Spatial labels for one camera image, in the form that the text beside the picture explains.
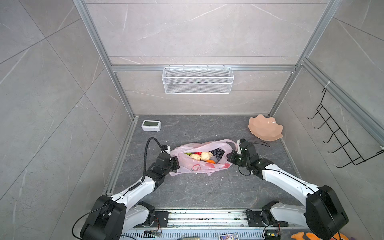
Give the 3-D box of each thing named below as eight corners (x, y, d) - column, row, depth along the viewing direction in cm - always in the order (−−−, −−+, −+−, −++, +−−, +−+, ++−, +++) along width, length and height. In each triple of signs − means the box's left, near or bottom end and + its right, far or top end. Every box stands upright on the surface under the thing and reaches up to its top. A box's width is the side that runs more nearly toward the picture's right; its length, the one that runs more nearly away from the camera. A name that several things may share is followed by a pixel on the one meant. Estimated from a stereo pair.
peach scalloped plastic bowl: (266, 146, 103) (269, 142, 99) (244, 124, 116) (246, 119, 112) (286, 135, 109) (289, 131, 105) (263, 115, 123) (265, 111, 119)
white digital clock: (142, 131, 111) (140, 128, 108) (144, 124, 116) (142, 120, 113) (160, 131, 111) (159, 128, 108) (161, 124, 116) (160, 120, 113)
